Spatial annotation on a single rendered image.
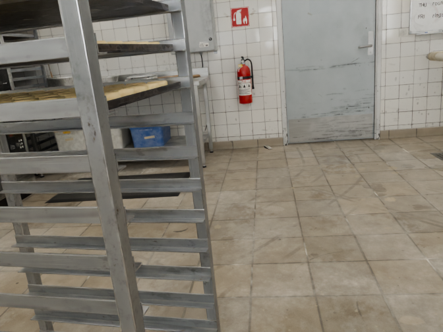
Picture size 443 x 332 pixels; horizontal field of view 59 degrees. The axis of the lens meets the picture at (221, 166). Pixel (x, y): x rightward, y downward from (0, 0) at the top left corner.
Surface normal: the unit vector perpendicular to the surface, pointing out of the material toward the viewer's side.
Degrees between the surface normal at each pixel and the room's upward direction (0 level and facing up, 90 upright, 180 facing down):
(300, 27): 90
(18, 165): 90
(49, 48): 90
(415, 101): 90
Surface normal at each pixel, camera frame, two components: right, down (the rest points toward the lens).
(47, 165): -0.22, 0.29
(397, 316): -0.09, -0.96
